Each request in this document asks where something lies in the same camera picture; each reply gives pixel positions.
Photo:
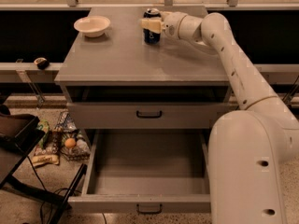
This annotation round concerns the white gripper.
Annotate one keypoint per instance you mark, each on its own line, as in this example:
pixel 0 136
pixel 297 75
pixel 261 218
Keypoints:
pixel 170 25

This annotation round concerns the dark side table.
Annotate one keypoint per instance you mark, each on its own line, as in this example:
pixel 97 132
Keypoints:
pixel 18 136

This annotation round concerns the grey drawer cabinet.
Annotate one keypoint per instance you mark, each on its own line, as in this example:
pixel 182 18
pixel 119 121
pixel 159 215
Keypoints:
pixel 119 68

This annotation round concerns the white bowl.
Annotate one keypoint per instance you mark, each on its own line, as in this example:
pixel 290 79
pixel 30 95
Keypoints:
pixel 92 26

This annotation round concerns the snack bag on floor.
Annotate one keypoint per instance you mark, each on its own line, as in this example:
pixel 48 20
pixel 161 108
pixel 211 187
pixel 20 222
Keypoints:
pixel 47 148

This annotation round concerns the wire basket with snacks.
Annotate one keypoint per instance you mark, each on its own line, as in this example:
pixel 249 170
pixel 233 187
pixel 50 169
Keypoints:
pixel 81 151

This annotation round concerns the blue pepsi can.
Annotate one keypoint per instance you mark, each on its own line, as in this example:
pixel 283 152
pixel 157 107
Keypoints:
pixel 151 38

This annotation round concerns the orange fruit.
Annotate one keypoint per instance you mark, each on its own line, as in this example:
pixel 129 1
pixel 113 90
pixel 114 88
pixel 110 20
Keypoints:
pixel 70 142

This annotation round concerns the black wheeled stand leg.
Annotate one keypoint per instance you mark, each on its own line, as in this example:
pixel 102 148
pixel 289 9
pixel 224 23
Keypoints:
pixel 287 99

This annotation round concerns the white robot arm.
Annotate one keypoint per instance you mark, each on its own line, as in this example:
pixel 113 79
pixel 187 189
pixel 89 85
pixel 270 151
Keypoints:
pixel 245 146

